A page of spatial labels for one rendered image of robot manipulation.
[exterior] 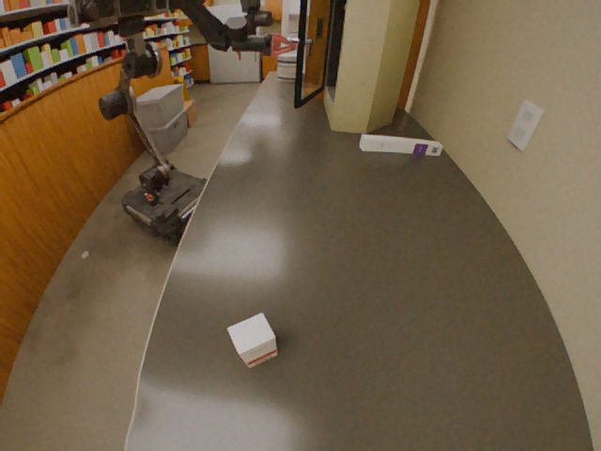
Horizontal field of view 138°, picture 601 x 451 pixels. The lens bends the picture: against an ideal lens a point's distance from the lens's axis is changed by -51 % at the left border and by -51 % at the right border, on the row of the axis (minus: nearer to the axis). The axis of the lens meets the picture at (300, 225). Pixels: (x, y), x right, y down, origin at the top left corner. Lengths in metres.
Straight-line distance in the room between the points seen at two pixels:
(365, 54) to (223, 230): 0.58
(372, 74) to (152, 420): 0.84
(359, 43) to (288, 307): 0.65
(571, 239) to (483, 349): 0.31
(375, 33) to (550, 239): 0.65
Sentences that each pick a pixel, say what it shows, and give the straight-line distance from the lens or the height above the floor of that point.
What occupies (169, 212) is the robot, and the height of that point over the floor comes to 0.28.
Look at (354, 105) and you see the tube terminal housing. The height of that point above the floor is 1.03.
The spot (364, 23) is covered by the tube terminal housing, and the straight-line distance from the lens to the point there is 0.71.
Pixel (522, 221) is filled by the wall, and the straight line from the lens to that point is 0.67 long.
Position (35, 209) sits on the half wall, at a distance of 2.14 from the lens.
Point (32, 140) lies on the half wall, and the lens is 2.15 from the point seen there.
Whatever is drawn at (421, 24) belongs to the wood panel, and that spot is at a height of 1.34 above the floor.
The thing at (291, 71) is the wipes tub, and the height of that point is 1.00.
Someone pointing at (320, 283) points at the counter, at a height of 0.94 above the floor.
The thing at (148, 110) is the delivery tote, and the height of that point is 0.54.
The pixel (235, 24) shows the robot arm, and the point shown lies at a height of 1.25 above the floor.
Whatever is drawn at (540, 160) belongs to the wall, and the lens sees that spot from 0.66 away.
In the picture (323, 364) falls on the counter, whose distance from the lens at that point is 0.30.
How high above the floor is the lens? 1.23
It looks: 46 degrees down
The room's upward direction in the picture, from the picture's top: 5 degrees clockwise
